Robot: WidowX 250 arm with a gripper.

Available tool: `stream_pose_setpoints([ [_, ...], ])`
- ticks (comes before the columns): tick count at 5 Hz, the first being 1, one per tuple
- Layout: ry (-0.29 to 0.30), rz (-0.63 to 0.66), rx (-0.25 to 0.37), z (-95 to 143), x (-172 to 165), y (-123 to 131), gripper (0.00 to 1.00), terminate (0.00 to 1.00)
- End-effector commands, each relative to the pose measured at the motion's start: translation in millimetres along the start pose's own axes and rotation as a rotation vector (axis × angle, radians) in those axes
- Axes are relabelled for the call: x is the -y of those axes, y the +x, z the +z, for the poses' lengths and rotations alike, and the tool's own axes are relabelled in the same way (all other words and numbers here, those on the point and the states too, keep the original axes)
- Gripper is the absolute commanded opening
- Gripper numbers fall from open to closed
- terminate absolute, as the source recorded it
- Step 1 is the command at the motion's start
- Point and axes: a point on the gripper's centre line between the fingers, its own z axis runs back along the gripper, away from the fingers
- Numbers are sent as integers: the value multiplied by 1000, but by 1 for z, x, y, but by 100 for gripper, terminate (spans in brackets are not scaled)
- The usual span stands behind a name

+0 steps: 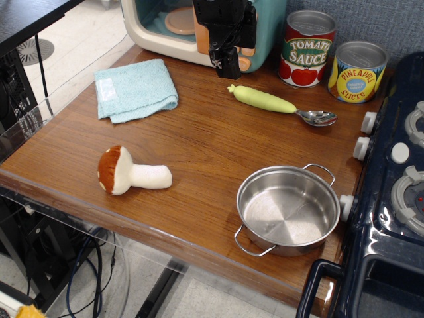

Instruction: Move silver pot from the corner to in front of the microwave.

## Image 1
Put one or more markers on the silver steel pot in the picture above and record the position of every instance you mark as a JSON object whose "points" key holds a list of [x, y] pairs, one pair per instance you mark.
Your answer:
{"points": [[286, 210]]}

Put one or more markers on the white stove knob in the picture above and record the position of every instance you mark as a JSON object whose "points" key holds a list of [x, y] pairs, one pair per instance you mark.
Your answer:
{"points": [[361, 148], [368, 122], [346, 203]]}

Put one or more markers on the clear acrylic table guard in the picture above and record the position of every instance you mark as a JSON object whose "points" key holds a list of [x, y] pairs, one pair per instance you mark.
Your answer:
{"points": [[55, 174]]}

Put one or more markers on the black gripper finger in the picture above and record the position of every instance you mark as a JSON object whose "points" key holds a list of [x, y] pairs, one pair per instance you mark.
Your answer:
{"points": [[231, 69], [216, 57]]}

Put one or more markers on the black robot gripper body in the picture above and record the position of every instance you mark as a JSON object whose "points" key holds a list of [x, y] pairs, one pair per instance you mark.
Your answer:
{"points": [[229, 23]]}

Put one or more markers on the black table leg frame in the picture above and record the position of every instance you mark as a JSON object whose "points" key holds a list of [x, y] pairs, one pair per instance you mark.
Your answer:
{"points": [[160, 290]]}

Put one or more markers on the light blue folded towel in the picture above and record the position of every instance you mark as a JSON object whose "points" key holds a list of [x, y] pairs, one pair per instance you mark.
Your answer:
{"points": [[134, 91]]}

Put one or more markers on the white stove knob middle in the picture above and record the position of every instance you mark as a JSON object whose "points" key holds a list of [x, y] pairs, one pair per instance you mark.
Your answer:
{"points": [[361, 148]]}

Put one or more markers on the yellow sponge object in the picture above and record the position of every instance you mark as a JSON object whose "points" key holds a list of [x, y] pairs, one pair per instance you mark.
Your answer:
{"points": [[29, 311]]}

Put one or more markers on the pineapple slices can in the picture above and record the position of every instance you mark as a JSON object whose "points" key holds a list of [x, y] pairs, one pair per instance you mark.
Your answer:
{"points": [[357, 70]]}

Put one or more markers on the black desk top left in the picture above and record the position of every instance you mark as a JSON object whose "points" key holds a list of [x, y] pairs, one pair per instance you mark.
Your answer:
{"points": [[21, 20]]}

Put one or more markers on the white stove knob bottom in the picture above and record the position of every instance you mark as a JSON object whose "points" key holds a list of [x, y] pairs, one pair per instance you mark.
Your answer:
{"points": [[346, 203]]}

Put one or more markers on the toy microwave teal and cream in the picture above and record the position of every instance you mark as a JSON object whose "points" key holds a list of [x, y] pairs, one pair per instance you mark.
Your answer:
{"points": [[171, 28]]}

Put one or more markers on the white stove knob top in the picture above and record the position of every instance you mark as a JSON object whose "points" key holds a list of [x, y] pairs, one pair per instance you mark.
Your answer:
{"points": [[368, 122]]}

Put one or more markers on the dark blue toy stove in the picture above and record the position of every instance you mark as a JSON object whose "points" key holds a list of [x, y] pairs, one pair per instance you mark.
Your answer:
{"points": [[381, 271]]}

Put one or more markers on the green handled metal spoon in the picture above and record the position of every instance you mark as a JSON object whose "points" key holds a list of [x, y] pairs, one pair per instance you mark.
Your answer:
{"points": [[269, 102]]}

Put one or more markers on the tomato sauce can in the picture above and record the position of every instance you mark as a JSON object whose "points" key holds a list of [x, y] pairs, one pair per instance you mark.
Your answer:
{"points": [[307, 43]]}

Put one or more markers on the plush brown mushroom toy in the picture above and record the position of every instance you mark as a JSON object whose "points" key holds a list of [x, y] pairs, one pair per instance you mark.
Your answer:
{"points": [[117, 173]]}

